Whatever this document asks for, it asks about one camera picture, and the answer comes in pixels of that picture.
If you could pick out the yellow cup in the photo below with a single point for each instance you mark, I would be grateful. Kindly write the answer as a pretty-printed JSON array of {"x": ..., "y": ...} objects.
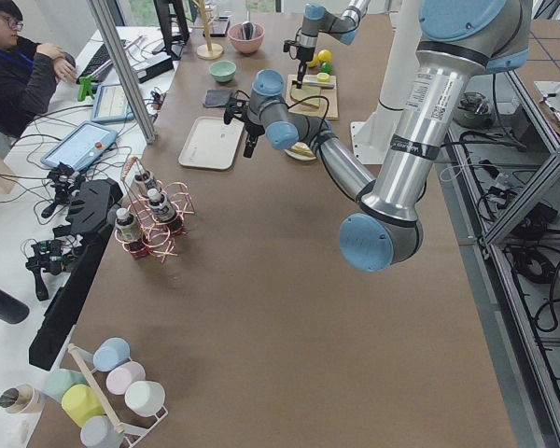
[{"x": 80, "y": 404}]

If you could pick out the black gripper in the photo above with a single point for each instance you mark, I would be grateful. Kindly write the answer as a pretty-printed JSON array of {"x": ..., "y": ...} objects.
[
  {"x": 302, "y": 57},
  {"x": 252, "y": 130}
]

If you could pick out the green lime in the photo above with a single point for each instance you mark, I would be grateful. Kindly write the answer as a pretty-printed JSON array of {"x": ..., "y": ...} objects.
[{"x": 326, "y": 67}]

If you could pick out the pink bowl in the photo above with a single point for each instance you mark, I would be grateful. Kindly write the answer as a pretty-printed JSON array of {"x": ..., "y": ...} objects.
[{"x": 243, "y": 45}]

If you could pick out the white cup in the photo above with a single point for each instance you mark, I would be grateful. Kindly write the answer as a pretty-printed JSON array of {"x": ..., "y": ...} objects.
[{"x": 145, "y": 398}]

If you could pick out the tea bottle lower right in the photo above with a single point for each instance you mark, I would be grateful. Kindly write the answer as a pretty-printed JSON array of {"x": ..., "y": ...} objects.
[{"x": 127, "y": 227}]

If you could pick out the blue cup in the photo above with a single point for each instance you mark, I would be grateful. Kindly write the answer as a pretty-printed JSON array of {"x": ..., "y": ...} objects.
[{"x": 110, "y": 354}]

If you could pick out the seated person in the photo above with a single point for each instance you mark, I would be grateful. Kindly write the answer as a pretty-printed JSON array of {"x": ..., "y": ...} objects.
[{"x": 29, "y": 73}]

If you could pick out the black water bottle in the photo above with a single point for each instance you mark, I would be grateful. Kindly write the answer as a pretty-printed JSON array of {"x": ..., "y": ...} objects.
[{"x": 12, "y": 310}]

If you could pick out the white round plate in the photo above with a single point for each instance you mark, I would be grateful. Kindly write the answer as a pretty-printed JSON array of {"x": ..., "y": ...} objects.
[{"x": 298, "y": 158}]

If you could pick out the bread slice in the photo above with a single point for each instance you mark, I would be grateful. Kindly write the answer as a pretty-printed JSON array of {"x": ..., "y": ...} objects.
[
  {"x": 305, "y": 95},
  {"x": 301, "y": 150}
]

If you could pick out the cream rabbit tray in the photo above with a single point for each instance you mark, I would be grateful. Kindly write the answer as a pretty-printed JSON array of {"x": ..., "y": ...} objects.
[{"x": 211, "y": 144}]

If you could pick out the yellow lemon upper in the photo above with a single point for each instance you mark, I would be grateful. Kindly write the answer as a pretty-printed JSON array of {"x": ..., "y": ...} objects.
[{"x": 324, "y": 56}]

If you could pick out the mint green bowl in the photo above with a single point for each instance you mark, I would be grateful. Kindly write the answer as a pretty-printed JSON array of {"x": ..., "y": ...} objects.
[{"x": 222, "y": 71}]

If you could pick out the white cup rack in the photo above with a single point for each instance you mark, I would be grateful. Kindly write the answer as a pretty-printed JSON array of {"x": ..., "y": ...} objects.
[{"x": 132, "y": 426}]

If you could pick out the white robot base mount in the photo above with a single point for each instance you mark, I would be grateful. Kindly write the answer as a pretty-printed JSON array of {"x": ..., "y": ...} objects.
[{"x": 371, "y": 138}]

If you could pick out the pink cup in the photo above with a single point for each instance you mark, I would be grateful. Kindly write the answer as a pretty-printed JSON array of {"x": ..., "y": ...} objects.
[{"x": 120, "y": 378}]

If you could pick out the tea bottle upper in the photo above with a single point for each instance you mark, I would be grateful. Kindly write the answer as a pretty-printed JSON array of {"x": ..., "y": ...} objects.
[{"x": 144, "y": 181}]

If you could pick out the tea bottle lower left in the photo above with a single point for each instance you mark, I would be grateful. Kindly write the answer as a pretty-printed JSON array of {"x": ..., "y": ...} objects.
[{"x": 160, "y": 206}]

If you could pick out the tea bottle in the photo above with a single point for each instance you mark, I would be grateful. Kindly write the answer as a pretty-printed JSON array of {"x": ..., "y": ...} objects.
[
  {"x": 144, "y": 181},
  {"x": 160, "y": 206},
  {"x": 127, "y": 227}
]

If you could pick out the grey folded cloth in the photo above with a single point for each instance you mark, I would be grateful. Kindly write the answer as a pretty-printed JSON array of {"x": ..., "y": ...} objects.
[{"x": 216, "y": 98}]

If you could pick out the blue teach pendant far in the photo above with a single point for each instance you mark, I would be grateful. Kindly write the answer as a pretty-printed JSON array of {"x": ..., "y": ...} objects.
[{"x": 111, "y": 105}]

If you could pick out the copper wire bottle rack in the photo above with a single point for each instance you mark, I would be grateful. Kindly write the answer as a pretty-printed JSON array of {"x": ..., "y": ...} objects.
[{"x": 157, "y": 239}]

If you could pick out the steel scoop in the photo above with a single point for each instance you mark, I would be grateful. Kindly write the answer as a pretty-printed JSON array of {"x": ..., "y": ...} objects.
[{"x": 248, "y": 30}]

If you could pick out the grey cup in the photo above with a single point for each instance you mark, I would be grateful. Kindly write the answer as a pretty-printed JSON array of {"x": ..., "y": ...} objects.
[{"x": 98, "y": 432}]

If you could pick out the steel muddler black tip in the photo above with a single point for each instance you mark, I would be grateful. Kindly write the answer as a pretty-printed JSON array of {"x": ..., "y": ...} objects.
[{"x": 313, "y": 79}]

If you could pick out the aluminium frame post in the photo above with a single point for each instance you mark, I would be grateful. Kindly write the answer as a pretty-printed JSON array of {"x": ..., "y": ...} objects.
[{"x": 127, "y": 78}]

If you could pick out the wooden mug tree stand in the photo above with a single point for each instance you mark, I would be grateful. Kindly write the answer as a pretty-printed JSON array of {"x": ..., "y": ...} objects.
[{"x": 200, "y": 33}]

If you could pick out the blue teach pendant near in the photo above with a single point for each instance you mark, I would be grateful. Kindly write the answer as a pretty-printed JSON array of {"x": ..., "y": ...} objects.
[{"x": 82, "y": 147}]

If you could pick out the blue teach pendant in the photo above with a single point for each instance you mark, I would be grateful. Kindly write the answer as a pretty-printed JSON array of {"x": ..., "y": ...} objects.
[
  {"x": 111, "y": 105},
  {"x": 82, "y": 147}
]

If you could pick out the yellow lemon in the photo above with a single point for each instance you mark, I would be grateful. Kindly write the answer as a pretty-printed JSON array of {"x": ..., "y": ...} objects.
[
  {"x": 324, "y": 56},
  {"x": 313, "y": 63}
]

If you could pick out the half lemon slice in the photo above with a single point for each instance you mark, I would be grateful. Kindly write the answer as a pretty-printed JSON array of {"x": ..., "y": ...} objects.
[{"x": 322, "y": 77}]

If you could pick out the yellow lemon lower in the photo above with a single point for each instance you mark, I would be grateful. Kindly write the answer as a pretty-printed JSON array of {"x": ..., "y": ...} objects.
[{"x": 313, "y": 63}]

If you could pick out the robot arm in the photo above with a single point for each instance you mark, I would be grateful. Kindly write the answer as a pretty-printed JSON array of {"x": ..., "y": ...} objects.
[
  {"x": 458, "y": 40},
  {"x": 317, "y": 19}
]

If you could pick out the green cup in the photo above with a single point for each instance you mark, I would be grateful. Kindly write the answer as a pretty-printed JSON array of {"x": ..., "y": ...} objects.
[{"x": 59, "y": 381}]

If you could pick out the bamboo cutting board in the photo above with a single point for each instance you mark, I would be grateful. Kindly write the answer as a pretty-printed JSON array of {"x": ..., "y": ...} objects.
[{"x": 328, "y": 101}]

